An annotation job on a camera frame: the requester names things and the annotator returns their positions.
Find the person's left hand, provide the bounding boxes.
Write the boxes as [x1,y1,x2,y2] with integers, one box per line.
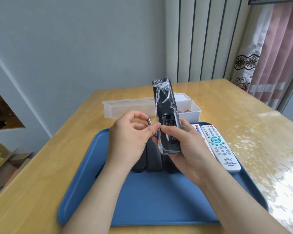
[107,110,162,173]

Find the person's right hand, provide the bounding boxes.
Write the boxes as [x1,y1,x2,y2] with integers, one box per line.
[151,118,217,186]

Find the blue battery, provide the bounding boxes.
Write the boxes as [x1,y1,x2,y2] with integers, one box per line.
[146,118,159,137]

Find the plastic-wrapped black remote control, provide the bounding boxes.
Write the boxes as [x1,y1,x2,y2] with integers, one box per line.
[152,78,182,155]

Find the person's left forearm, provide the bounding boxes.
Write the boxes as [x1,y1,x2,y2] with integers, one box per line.
[61,161,137,234]

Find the person's right forearm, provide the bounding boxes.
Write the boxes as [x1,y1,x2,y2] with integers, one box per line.
[197,163,291,234]

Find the white remote, coloured buttons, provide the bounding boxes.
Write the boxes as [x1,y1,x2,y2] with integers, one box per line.
[190,123,217,159]

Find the clear plastic storage box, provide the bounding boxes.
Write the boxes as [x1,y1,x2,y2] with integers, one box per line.
[173,93,202,125]

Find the clear plastic box lid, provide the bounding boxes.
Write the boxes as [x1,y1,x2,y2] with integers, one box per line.
[102,97,157,119]

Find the white remote, teal buttons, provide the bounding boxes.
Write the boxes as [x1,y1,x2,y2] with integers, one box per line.
[200,124,242,173]

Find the blue plastic tray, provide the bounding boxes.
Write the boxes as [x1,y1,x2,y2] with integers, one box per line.
[58,122,269,227]

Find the white ribbed radiator panel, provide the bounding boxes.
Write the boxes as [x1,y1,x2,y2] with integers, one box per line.
[165,0,250,83]

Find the pink and white curtain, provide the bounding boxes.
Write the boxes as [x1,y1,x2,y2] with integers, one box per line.
[230,1,293,110]

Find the brown cardboard box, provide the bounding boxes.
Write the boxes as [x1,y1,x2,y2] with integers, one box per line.
[0,143,34,203]

